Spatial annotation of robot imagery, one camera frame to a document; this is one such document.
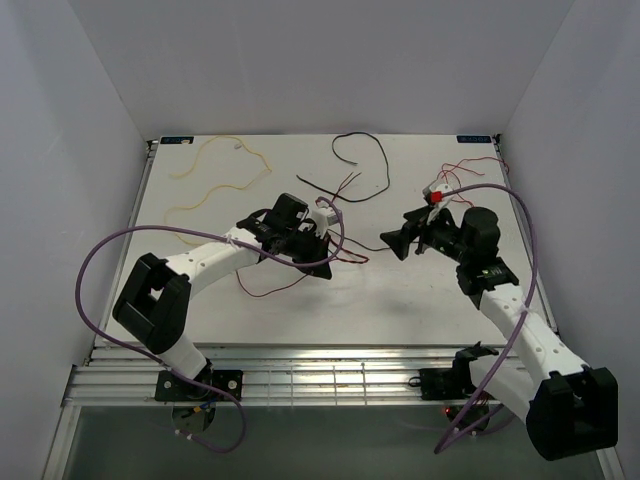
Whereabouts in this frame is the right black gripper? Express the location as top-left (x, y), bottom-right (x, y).
top-left (379, 204), bottom-right (471, 265)

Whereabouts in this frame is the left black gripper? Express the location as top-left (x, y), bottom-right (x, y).
top-left (281, 227), bottom-right (331, 280)

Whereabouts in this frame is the red black twisted wire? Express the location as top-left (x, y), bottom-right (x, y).
top-left (235, 171), bottom-right (370, 299)

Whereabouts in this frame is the black cable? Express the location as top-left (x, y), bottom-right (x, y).
top-left (295, 131), bottom-right (392, 204)

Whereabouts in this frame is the single red wire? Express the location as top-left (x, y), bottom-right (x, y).
top-left (435, 156), bottom-right (502, 207)

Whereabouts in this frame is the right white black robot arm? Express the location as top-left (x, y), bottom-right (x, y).
top-left (380, 207), bottom-right (618, 461)

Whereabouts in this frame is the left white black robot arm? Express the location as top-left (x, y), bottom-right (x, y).
top-left (112, 193), bottom-right (341, 400)

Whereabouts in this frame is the left blue label sticker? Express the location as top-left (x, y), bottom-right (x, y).
top-left (159, 136), bottom-right (194, 145)

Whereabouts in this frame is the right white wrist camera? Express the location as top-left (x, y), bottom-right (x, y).
top-left (422, 181), bottom-right (453, 223)

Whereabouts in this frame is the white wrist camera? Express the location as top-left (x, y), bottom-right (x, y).
top-left (422, 181), bottom-right (453, 223)
top-left (310, 199), bottom-right (342, 237)

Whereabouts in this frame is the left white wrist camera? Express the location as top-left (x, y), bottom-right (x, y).
top-left (310, 199), bottom-right (342, 237)

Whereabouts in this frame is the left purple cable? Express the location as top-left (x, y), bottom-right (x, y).
top-left (74, 196), bottom-right (346, 454)

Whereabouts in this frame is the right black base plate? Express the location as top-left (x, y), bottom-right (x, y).
top-left (408, 367), bottom-right (476, 401)

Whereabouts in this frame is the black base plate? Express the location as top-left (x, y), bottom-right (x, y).
top-left (153, 370), bottom-right (244, 402)
top-left (408, 367), bottom-right (476, 401)

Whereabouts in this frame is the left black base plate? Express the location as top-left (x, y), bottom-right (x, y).
top-left (153, 370), bottom-right (244, 402)

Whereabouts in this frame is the aluminium rail frame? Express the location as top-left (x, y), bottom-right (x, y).
top-left (41, 133), bottom-right (625, 480)

